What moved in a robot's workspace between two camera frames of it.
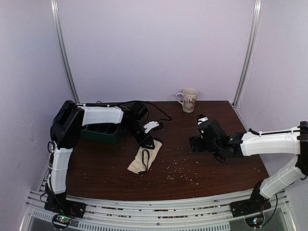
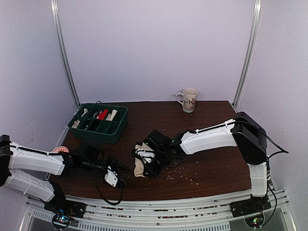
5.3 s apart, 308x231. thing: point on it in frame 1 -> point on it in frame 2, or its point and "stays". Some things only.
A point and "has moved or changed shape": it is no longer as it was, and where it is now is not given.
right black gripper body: x=201 y=148 -> x=164 y=160
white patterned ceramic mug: x=187 y=99 stays
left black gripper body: x=132 y=130 -> x=89 y=166
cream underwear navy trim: x=145 y=157 has moved or changed shape
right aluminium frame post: x=257 y=13 stays
